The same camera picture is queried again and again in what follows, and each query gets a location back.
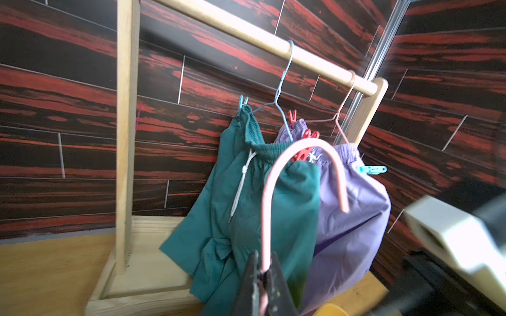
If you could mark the cyan clothespin on lilac shorts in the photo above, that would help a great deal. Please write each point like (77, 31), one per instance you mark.
(372, 169)

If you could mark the pink clothespin on lilac shorts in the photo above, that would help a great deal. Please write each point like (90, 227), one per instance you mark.
(292, 117)

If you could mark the yellow plastic tray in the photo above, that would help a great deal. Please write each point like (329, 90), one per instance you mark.
(330, 309)

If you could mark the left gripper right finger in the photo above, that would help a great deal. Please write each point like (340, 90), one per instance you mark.
(279, 299)

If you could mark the green shorts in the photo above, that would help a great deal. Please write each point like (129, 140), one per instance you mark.
(214, 241)

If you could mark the blue wire hanger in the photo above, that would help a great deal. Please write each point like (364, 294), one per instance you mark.
(278, 93)

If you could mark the wooden clothes rack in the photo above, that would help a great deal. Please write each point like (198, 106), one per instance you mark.
(137, 279)

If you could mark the red clothespin on green shorts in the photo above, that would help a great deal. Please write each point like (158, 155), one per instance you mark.
(304, 154)

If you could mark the lilac shorts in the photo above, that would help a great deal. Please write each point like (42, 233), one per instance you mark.
(322, 250)

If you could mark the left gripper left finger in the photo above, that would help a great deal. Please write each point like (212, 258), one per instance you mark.
(247, 302)

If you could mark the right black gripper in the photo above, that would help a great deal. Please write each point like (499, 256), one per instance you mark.
(429, 287)

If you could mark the light blue clothespin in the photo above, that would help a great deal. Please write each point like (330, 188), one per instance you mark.
(243, 100)

